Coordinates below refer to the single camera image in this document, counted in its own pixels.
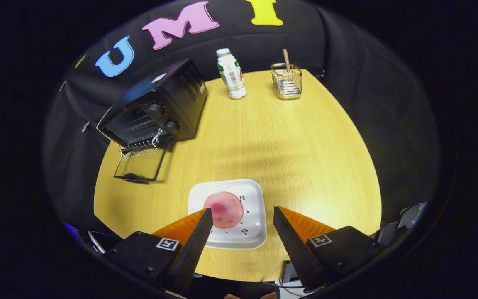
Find black toaster oven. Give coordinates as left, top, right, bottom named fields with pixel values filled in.
left=97, top=58, right=208, bottom=183

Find wire mesh utensil holder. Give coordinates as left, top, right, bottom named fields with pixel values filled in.
left=271, top=62, right=303, bottom=100

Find white square plate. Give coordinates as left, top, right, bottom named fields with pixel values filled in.
left=188, top=179, right=267, bottom=250

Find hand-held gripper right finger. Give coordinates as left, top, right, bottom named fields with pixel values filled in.
left=273, top=206, right=385, bottom=291

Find white drink bottle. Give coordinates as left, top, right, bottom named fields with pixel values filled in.
left=216, top=48, right=248, bottom=100

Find pink round bun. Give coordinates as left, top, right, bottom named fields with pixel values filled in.
left=203, top=192, right=244, bottom=230

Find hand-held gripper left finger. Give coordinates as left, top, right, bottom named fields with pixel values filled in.
left=104, top=208, right=214, bottom=293

